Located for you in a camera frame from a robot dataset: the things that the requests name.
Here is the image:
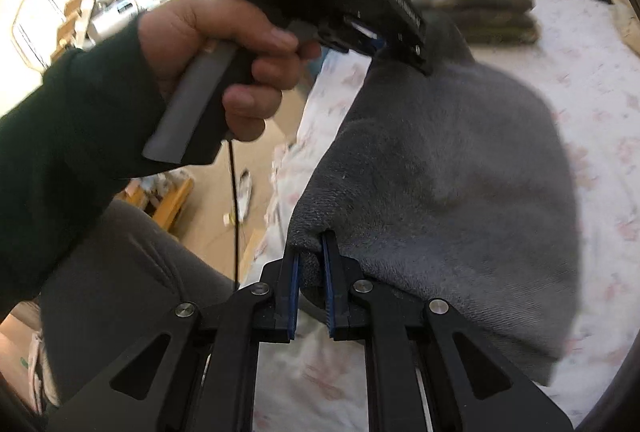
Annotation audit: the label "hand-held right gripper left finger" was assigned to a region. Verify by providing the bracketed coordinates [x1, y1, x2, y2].
[47, 244, 302, 432]

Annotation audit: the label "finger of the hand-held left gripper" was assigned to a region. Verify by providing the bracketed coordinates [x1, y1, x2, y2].
[322, 14, 432, 75]

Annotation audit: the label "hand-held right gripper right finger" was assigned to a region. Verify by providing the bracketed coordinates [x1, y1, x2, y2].
[320, 232, 574, 432]

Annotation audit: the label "dark grey pants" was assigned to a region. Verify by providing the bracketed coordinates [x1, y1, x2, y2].
[287, 12, 582, 388]

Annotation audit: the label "person's left forearm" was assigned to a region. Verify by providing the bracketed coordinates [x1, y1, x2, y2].
[0, 19, 168, 319]

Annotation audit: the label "olive folded pants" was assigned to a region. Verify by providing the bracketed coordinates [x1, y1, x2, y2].
[450, 19, 544, 45]
[425, 0, 537, 26]

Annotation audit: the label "person's left hand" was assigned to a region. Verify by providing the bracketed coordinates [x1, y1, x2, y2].
[137, 0, 322, 143]

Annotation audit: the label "wooden stool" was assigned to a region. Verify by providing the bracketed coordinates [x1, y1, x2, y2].
[124, 173, 197, 243]

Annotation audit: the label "person's leg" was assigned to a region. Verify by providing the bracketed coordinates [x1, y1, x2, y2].
[30, 199, 321, 419]

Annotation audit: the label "white kitchen appliance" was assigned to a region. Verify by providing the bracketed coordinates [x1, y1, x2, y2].
[89, 0, 162, 38]

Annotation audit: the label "yellow bear print duvet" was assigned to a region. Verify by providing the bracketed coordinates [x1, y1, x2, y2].
[610, 0, 640, 50]

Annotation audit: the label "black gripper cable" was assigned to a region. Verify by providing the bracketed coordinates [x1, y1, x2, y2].
[226, 134, 242, 293]

